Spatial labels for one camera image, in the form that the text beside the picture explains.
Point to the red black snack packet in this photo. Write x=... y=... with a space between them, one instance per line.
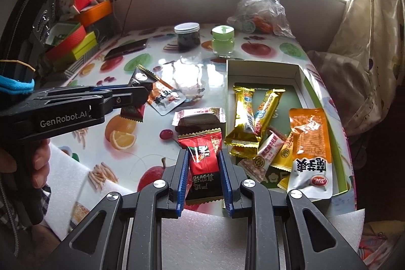
x=202 y=162

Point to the black red candy packet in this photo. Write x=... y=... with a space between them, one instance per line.
x=139 y=77

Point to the pink white cake packet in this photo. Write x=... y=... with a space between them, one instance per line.
x=199 y=118

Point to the person's left hand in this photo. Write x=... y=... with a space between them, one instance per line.
x=41 y=165

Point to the green cardboard box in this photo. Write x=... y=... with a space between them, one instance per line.
x=262 y=74

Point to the clear plastic bag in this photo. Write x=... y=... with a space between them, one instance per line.
x=259 y=1

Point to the lime green box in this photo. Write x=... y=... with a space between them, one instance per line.
x=84 y=47

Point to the orange silver snack pouch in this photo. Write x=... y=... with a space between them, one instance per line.
x=311 y=146
x=166 y=99

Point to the red open box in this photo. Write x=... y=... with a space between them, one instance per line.
x=65 y=44

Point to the printed cloth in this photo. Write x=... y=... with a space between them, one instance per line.
x=379 y=244

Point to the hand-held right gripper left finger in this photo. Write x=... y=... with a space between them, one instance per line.
x=182 y=181

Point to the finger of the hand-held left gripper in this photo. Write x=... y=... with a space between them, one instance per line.
x=126 y=99
x=120 y=87

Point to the gold long snack bar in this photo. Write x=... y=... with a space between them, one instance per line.
x=243 y=111
x=267 y=105

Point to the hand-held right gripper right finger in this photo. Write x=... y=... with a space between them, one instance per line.
x=226 y=181

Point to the green glass jar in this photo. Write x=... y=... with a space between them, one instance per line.
x=223 y=42

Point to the dark jar with white lid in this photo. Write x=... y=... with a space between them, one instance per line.
x=187 y=37

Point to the beige cloth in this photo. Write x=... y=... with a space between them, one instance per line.
x=364 y=51

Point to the yellow candy packet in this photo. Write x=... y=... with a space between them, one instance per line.
x=284 y=183
x=243 y=151
x=282 y=156

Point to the orange container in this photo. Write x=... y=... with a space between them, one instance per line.
x=95 y=13

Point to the black smartphone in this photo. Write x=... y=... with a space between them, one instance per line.
x=126 y=48

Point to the white red sachet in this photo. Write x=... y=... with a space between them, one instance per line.
x=253 y=170
x=269 y=148

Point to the white foam sheet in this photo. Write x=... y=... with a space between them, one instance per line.
x=205 y=241

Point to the striped flat box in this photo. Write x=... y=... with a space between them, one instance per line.
x=82 y=64

